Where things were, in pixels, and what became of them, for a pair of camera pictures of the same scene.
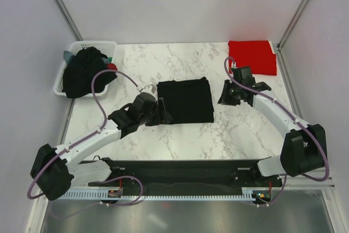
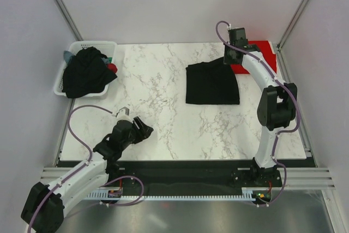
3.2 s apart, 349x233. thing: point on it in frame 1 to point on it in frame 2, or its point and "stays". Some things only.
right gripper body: x=234 y=98 to x=228 y=59
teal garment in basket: x=67 y=55 stays
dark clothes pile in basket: x=80 y=69 stays
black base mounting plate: x=193 y=173 stays
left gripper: x=162 y=115 to x=144 y=131
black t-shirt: x=187 y=101 to x=211 y=82
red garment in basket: x=112 y=66 stays
